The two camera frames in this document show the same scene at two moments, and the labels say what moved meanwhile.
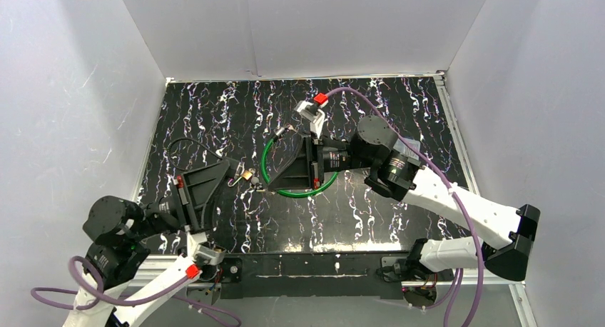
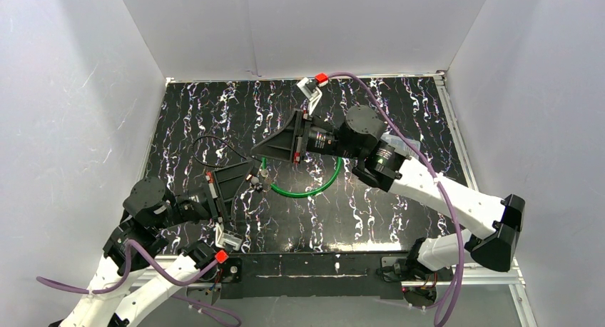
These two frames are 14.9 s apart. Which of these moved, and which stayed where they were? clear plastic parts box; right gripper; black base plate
Moved: right gripper
Stayed: clear plastic parts box; black base plate
